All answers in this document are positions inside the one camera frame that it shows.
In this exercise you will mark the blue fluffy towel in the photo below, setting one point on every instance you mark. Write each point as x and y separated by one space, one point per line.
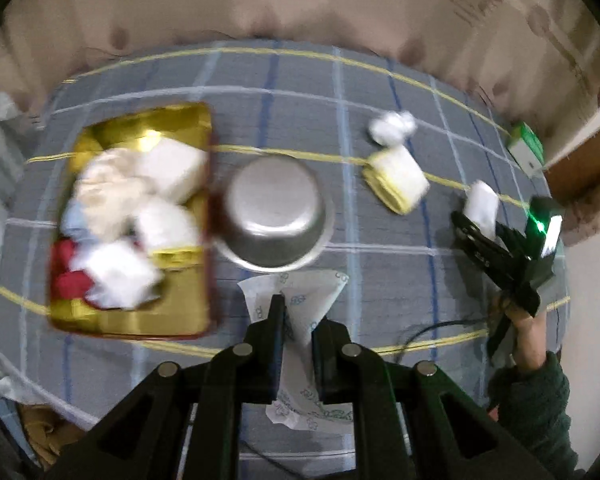
72 222

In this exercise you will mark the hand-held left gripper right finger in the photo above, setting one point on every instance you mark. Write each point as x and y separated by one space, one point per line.
321 355

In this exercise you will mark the white cloth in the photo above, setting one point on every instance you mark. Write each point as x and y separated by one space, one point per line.
167 225

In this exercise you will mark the green and white box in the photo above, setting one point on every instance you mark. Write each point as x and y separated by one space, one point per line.
525 147

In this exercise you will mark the cream satin cloth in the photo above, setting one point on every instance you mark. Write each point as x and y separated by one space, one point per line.
105 190

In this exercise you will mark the white yellow-edged pack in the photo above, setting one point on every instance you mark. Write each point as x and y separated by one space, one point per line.
400 177

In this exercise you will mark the printed paper wrapper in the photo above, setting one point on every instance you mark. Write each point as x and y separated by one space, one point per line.
305 295

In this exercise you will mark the crumpled white tissue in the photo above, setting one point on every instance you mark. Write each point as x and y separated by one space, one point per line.
390 127

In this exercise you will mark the red and gold box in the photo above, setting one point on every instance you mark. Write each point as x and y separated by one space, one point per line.
145 315

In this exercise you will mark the red cloth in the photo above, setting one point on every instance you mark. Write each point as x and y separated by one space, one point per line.
65 280

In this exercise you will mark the stainless steel bowl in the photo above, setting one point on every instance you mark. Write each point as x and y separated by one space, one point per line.
275 210

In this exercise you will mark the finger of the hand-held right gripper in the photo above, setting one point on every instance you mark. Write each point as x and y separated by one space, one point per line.
510 240
477 252

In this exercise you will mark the beige leaf-print cloth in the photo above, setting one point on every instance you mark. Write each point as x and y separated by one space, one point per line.
280 0

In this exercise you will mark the long white towel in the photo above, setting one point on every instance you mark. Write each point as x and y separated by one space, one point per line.
172 167

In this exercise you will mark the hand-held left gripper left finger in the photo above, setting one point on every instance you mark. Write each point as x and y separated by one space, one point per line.
278 345

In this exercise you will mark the tan cloth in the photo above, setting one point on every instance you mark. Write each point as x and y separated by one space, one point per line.
45 435

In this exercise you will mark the grey plaid blanket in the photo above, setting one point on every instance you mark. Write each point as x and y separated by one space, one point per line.
380 260

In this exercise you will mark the brown wooden furniture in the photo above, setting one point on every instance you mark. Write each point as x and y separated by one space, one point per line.
590 175

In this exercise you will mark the white tissue pack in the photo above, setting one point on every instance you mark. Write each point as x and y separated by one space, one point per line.
115 272
482 202

